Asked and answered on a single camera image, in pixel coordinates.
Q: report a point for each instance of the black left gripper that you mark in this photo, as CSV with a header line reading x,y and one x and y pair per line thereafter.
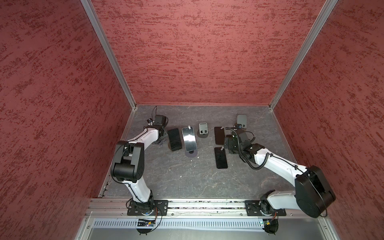
x,y
164,129

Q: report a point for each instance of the circuit board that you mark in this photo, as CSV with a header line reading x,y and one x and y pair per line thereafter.
x,y
142,223
271,226

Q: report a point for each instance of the black phone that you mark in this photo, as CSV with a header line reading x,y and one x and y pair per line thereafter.
x,y
175,142

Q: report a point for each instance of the grey stand wooden base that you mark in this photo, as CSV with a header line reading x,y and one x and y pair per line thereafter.
x,y
241,122

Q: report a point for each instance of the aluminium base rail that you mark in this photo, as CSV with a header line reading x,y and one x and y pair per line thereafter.
x,y
194,214

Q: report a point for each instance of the dark phone with sticker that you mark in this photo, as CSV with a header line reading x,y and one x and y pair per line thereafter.
x,y
219,135

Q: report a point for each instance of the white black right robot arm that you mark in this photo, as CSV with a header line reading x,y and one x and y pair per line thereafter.
x,y
312,193

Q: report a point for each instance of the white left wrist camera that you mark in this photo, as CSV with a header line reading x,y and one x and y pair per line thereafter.
x,y
159,121

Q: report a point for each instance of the left circuit board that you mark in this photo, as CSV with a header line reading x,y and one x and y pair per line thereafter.
x,y
142,223

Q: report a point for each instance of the grey metal phone stand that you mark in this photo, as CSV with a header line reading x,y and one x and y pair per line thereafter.
x,y
203,131

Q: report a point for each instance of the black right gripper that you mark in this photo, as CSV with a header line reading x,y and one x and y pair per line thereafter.
x,y
230,140

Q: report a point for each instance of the aluminium corner post right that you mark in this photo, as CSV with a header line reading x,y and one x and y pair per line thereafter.
x,y
320,21

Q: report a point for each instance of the aluminium corner post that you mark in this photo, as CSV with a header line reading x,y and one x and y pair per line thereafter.
x,y
97,26
320,21

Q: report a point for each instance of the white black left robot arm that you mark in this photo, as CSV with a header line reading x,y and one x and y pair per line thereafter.
x,y
119,165

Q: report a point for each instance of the silver-edged phone with sticker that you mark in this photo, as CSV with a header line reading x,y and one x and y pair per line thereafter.
x,y
189,138

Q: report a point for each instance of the aluminium corner post left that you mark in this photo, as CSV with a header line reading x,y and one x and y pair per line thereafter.
x,y
97,26

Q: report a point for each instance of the right circuit board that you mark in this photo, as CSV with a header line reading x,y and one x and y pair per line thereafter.
x,y
271,226

